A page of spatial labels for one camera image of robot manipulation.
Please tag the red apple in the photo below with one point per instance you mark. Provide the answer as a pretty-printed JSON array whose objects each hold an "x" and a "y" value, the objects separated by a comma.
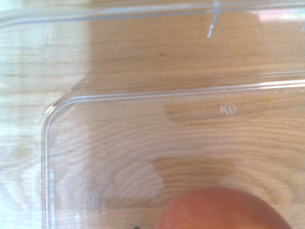
[{"x": 221, "y": 210}]

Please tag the clear plastic rectangular container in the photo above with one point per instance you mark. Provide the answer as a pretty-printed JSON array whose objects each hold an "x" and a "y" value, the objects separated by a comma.
[{"x": 152, "y": 133}]

